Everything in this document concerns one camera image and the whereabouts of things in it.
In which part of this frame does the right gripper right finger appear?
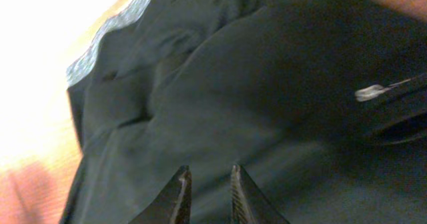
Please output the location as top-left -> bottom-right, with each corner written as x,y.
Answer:
231,165 -> 290,224

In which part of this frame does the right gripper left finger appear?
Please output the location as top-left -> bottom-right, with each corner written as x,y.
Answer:
129,165 -> 192,224

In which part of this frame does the black t-shirt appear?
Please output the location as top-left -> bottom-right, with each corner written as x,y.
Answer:
61,0 -> 426,223

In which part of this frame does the black shorts red waistband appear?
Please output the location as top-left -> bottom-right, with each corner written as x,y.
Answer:
67,0 -> 266,149

